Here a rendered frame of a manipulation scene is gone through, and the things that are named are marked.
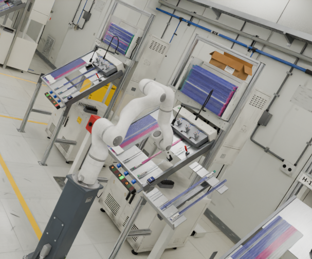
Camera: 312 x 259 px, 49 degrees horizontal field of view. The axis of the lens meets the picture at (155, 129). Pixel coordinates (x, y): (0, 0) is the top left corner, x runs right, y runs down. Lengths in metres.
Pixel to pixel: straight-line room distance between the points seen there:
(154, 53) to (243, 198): 2.00
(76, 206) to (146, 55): 2.13
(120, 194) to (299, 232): 1.62
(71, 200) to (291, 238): 1.36
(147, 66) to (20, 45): 3.37
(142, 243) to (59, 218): 0.91
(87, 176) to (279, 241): 1.23
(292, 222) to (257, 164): 1.95
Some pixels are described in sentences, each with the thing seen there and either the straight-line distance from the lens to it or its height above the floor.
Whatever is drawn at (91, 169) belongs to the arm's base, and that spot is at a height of 0.81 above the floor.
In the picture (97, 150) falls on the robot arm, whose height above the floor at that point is 0.95.
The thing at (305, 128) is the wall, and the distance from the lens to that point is 4.04.
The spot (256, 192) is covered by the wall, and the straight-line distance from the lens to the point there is 4.20.
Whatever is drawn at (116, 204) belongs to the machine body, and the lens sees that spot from 3.25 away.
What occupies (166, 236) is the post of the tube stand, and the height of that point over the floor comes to 0.51.
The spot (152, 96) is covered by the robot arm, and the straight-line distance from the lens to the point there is 2.11.
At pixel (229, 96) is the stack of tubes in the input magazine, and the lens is 2.72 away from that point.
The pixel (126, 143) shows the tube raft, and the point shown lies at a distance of 2.89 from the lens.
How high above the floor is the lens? 1.71
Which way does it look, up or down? 14 degrees down
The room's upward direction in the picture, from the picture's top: 27 degrees clockwise
